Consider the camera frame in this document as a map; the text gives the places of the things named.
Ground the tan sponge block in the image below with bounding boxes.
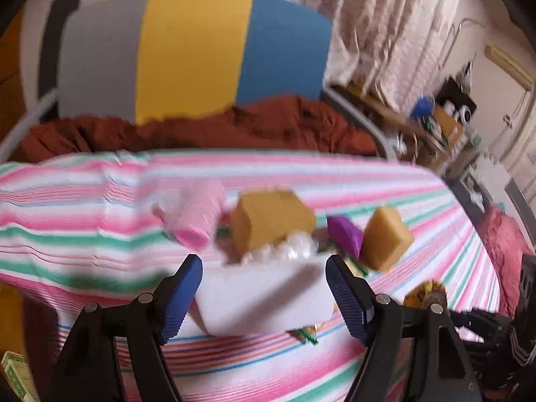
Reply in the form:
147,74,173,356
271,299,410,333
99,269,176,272
231,190,318,260
361,206,415,272

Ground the grey yellow blue chair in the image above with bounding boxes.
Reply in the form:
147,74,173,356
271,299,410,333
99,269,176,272
0,0,396,162

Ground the dark red cloth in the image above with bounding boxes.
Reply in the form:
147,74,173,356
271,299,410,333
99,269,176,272
19,95,380,162

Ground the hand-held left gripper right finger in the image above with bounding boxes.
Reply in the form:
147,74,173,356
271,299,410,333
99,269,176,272
325,255,482,402

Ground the green white carton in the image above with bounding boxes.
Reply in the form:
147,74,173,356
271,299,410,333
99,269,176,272
0,352,38,402

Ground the black rolled mat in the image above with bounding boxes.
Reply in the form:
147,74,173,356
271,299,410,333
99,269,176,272
38,0,81,98

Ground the wooden panelled cabinet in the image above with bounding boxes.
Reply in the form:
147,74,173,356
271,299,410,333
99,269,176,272
0,6,32,114

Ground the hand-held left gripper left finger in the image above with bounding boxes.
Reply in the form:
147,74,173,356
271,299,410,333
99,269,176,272
46,254,204,402

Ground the brown cardboard box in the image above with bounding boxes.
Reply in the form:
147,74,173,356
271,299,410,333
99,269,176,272
433,105,464,144

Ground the black device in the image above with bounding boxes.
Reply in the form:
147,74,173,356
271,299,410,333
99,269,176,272
438,76,478,123

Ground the pink green striped tablecloth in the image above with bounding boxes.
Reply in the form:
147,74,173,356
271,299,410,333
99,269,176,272
0,148,503,402

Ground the white bead bracelet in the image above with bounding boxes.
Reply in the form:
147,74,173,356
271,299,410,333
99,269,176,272
243,232,323,264

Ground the yellow brown soft toy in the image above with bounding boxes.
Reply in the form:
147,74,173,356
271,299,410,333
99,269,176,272
403,280,448,310

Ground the pink hair roller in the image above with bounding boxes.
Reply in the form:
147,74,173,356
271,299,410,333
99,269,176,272
153,180,227,249

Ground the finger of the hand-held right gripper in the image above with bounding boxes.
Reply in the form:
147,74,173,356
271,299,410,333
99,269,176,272
450,307,520,348

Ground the pink fuzzy cloth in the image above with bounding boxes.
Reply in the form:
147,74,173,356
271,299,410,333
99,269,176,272
481,205,536,319

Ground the purple plastic item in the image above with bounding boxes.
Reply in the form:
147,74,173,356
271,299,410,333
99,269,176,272
327,215,364,260

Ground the beige patterned curtain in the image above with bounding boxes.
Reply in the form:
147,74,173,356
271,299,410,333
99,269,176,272
195,0,465,114

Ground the wooden side shelf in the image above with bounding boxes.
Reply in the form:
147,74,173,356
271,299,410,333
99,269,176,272
331,84,465,172

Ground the green white patterned packet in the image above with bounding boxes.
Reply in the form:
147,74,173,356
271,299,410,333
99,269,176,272
289,327,320,346

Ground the blue round object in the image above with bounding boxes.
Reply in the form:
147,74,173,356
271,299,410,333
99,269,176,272
410,95,436,119

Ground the white cardboard box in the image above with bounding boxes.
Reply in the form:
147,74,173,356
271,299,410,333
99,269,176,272
195,255,336,338

